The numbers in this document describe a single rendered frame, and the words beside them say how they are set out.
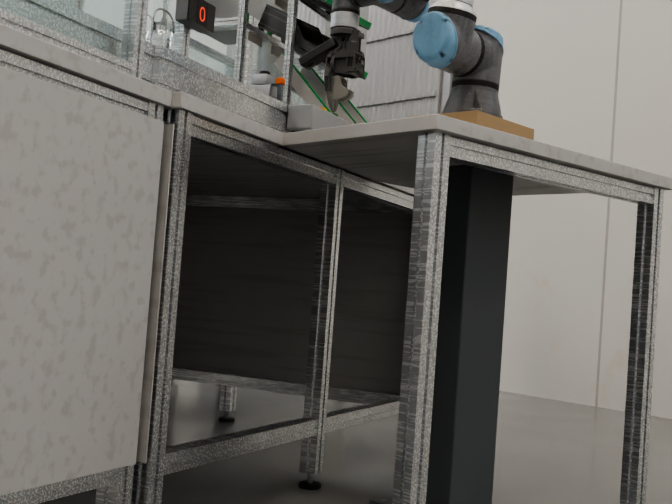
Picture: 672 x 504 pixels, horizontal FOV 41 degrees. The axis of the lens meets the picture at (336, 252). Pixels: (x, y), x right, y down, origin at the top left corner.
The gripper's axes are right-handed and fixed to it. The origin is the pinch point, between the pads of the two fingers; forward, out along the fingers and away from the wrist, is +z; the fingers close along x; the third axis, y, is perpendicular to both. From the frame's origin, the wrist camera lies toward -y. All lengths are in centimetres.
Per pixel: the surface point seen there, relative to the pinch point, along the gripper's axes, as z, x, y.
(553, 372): 84, 299, 5
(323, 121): 6.0, -11.1, 3.5
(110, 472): 83, -80, 1
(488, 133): 14, -38, 53
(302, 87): -11.3, 23.1, -21.0
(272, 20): -33, 25, -34
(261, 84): -6.6, -0.4, -21.3
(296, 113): 5.3, -17.5, -0.9
